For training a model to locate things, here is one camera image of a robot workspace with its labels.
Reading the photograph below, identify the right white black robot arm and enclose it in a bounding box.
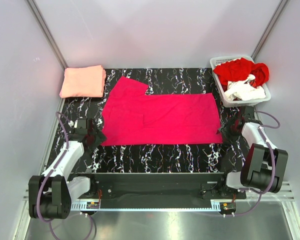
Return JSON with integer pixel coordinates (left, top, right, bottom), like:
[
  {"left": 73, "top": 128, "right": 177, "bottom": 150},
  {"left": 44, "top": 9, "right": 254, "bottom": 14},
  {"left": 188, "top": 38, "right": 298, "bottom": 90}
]
[{"left": 216, "top": 106, "right": 289, "bottom": 199}]

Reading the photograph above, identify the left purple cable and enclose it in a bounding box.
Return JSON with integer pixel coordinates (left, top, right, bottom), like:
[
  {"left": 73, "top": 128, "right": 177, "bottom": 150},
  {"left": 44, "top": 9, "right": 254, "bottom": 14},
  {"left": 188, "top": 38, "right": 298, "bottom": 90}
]
[{"left": 36, "top": 111, "right": 97, "bottom": 238}]

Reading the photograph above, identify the folded peach t shirt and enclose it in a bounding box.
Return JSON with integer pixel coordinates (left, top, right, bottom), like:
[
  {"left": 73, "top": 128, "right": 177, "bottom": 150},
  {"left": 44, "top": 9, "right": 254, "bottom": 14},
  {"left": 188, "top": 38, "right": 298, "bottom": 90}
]
[{"left": 59, "top": 65, "right": 106, "bottom": 99}]

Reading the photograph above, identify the magenta pink t shirt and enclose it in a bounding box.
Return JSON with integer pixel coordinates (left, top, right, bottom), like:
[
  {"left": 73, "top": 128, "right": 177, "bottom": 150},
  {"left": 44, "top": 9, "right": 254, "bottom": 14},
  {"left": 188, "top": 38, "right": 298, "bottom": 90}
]
[{"left": 102, "top": 76, "right": 223, "bottom": 146}]

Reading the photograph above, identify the slotted white cable duct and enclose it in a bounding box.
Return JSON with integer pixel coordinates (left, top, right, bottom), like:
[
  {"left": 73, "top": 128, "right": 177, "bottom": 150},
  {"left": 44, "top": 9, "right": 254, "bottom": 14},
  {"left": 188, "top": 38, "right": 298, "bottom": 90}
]
[{"left": 70, "top": 200, "right": 221, "bottom": 212}]

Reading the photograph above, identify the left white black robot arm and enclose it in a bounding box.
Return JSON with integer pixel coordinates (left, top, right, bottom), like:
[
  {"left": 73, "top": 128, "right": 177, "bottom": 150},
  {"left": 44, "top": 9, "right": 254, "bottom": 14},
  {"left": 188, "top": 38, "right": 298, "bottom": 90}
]
[{"left": 28, "top": 118, "right": 106, "bottom": 222}]

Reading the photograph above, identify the red t shirt in basket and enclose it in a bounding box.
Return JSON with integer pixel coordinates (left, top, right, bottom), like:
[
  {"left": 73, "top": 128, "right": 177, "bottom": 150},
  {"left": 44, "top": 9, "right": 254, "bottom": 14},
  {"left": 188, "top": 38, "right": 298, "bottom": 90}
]
[{"left": 213, "top": 57, "right": 270, "bottom": 88}]

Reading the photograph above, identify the white plastic laundry basket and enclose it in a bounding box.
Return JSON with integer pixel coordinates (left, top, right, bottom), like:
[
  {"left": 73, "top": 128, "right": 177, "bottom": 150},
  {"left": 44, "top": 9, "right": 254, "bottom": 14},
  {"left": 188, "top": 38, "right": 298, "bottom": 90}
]
[{"left": 210, "top": 55, "right": 271, "bottom": 108}]

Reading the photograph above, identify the aluminium frame post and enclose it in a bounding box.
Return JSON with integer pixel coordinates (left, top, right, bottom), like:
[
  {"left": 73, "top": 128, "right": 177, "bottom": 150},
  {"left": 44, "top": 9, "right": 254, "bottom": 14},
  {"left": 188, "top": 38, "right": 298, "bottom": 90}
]
[
  {"left": 25, "top": 0, "right": 68, "bottom": 70},
  {"left": 251, "top": 0, "right": 290, "bottom": 60}
]

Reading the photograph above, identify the left aluminium frame post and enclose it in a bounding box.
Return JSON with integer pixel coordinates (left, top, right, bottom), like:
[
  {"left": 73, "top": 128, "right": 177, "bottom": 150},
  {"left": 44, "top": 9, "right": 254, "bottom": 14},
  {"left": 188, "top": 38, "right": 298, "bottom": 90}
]
[{"left": 25, "top": 0, "right": 68, "bottom": 70}]

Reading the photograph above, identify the white printed t shirt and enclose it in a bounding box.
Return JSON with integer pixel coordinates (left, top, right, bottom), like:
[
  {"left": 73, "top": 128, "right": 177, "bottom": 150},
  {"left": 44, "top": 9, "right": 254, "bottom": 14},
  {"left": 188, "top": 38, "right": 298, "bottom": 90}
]
[{"left": 224, "top": 74, "right": 266, "bottom": 101}]

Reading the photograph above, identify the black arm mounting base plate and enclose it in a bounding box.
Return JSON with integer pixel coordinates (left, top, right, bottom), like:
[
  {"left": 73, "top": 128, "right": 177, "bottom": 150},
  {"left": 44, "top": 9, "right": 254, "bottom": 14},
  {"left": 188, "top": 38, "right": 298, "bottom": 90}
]
[{"left": 83, "top": 181, "right": 246, "bottom": 199}]

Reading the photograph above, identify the right aluminium frame post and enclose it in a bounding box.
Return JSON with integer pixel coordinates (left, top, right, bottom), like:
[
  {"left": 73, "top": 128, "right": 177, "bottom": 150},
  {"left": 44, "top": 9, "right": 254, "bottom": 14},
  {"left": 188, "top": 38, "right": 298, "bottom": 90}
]
[{"left": 251, "top": 0, "right": 290, "bottom": 60}]

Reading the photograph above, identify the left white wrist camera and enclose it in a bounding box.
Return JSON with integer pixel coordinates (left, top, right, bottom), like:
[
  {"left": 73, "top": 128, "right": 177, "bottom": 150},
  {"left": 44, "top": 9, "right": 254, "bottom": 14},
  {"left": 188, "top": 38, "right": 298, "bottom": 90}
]
[{"left": 67, "top": 120, "right": 78, "bottom": 129}]

